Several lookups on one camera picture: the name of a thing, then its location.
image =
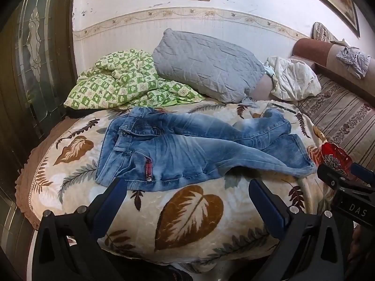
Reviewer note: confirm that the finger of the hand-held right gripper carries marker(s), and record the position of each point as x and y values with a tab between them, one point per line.
331	177
360	170

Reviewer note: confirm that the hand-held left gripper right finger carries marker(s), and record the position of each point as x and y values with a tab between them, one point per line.
268	207

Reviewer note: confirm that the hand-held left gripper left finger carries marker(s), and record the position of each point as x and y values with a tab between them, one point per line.
112	200

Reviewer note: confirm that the blue denim pants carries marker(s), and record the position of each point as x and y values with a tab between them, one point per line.
175	152

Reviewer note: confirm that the red glass bowl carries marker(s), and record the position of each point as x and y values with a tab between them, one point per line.
345	155

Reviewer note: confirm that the striped floral beige quilt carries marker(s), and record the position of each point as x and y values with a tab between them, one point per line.
339	117

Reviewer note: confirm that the leaf print cream blanket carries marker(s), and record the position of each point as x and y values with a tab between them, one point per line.
190	213

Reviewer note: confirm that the brown ruffled bed cover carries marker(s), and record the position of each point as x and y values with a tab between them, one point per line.
27	193

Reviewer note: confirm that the white crumpled cloth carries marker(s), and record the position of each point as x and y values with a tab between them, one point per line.
296	79

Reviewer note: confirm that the grey blue crumpled cloth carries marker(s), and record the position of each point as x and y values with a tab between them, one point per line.
353	60

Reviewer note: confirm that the pale pink pillow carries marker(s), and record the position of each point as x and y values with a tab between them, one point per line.
262	89

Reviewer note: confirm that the green checkered quilt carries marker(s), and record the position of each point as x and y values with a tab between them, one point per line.
117	82

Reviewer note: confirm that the brown padded headboard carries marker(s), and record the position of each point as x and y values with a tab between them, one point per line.
316	54

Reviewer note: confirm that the striped floral cushion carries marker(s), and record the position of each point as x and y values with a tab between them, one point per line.
323	32

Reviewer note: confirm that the grey quilted pillow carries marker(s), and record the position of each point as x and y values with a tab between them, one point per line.
205	64

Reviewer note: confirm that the dark wooden glass door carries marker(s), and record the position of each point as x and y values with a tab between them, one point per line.
32	64

